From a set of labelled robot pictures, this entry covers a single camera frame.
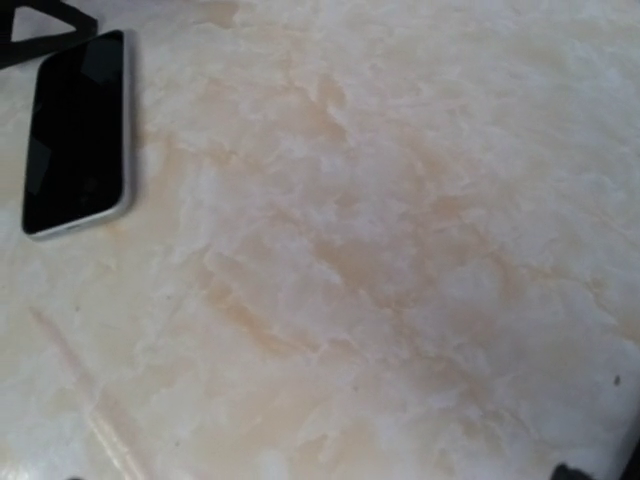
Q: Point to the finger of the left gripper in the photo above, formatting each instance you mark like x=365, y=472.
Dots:
x=33, y=29

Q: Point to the black phone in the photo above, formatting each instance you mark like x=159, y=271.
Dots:
x=79, y=164

